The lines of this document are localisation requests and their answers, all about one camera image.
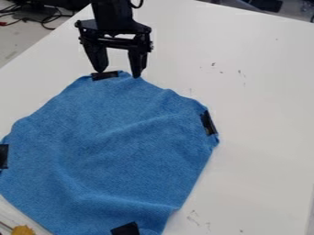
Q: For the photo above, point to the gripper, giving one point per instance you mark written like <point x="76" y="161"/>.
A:
<point x="114" y="32"/>

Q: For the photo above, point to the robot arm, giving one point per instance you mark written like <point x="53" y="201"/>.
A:
<point x="110" y="10"/>

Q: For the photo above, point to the blue cloth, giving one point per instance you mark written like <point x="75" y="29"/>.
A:
<point x="106" y="153"/>

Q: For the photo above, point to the yellow toy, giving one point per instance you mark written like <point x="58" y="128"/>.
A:
<point x="22" y="230"/>

